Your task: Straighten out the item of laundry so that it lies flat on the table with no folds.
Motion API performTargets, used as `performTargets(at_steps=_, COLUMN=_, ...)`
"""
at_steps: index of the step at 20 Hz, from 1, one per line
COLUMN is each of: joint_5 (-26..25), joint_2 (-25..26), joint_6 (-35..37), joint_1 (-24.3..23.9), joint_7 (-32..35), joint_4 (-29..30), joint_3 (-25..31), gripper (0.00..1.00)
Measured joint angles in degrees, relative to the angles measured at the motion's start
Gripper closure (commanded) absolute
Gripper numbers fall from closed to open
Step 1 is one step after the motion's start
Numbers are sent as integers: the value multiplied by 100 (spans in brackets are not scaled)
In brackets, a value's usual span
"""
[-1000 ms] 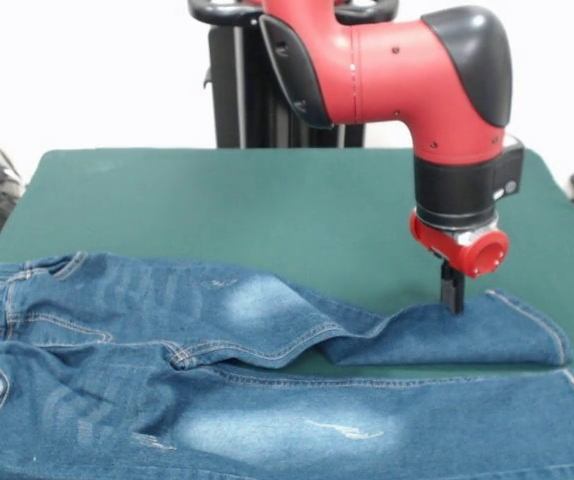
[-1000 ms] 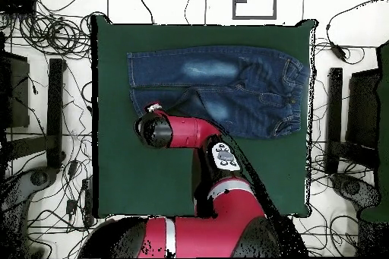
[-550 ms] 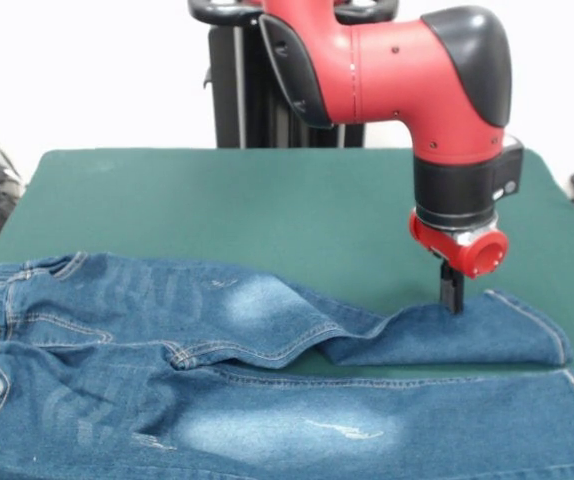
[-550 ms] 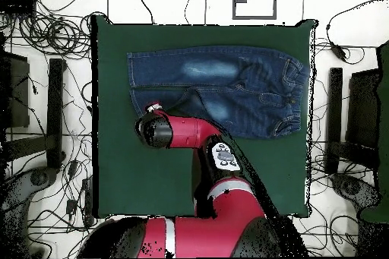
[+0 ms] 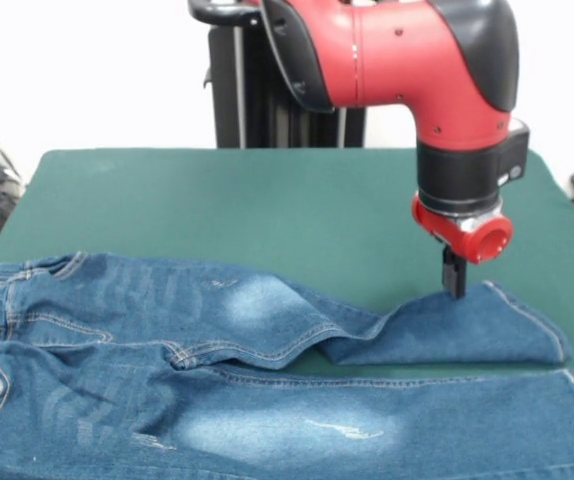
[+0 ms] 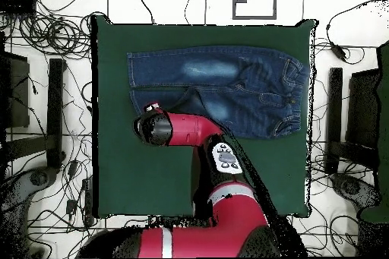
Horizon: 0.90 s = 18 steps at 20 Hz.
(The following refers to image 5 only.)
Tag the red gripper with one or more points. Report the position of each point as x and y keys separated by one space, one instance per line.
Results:
x=447 y=232

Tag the blue denim jeans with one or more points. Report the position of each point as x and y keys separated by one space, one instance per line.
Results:
x=117 y=375

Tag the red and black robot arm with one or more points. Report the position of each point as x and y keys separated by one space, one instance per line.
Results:
x=417 y=65

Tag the dark green table cloth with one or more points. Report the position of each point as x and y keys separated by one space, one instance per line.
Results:
x=167 y=200

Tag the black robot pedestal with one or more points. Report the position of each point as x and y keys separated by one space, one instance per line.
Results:
x=257 y=100

